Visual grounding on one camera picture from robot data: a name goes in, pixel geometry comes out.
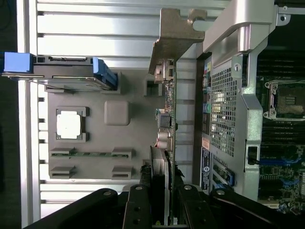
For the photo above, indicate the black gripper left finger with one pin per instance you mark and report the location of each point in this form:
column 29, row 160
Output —
column 138, row 207

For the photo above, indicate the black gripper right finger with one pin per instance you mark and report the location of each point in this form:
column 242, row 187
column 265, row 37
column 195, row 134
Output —
column 197, row 210

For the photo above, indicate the blue card retention clip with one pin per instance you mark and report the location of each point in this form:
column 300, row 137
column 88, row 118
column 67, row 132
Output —
column 229, row 179

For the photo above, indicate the green RAM stick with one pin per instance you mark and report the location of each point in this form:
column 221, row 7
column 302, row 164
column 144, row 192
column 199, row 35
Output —
column 95, row 154

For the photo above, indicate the grey parts rack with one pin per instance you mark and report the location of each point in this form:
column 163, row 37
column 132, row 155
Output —
column 138, row 133

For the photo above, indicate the green motherboard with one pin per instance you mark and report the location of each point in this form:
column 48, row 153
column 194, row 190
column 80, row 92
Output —
column 281, row 171

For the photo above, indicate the open black PC case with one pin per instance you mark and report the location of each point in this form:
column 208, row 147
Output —
column 252, row 119

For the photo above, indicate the silver CPU chip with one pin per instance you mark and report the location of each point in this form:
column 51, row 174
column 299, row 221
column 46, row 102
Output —
column 69, row 124

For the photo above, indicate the CPU socket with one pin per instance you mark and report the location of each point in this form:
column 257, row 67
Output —
column 288, row 100

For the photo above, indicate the hard disk in blue caddy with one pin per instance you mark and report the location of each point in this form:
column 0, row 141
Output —
column 71, row 63

